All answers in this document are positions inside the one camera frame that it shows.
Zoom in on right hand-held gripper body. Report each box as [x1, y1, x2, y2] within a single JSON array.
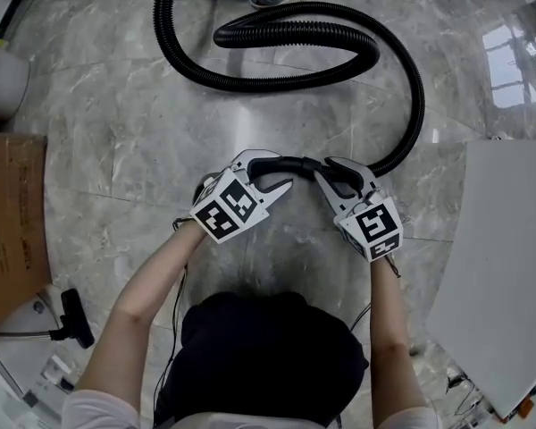
[[333, 189, 406, 264]]

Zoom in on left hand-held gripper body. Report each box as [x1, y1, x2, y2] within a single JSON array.
[[188, 162, 270, 246]]

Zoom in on black vacuum hose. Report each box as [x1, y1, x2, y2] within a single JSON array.
[[152, 0, 426, 188]]

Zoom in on person's left forearm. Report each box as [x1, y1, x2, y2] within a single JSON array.
[[73, 221, 206, 402]]

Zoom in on person's right forearm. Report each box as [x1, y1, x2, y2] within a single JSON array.
[[367, 257, 431, 419]]

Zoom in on metal vacuum wand floor brush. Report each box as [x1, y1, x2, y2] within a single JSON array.
[[0, 288, 96, 350]]

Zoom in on white freestanding bathtub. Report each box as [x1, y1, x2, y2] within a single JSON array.
[[423, 139, 536, 420]]

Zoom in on person's black trousers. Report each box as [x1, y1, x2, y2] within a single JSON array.
[[153, 290, 370, 429]]

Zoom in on large brown cardboard box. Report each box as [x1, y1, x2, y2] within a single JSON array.
[[0, 132, 53, 335]]

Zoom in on person's white shirt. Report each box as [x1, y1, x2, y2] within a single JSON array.
[[61, 388, 444, 429]]

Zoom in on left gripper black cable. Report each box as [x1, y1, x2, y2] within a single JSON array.
[[153, 219, 194, 422]]

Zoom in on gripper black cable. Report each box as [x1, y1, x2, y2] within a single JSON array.
[[153, 219, 194, 422], [349, 300, 373, 332]]

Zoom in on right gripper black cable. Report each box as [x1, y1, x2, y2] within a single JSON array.
[[349, 300, 373, 332]]

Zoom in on white pedestal basin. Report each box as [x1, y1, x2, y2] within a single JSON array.
[[0, 38, 32, 121]]

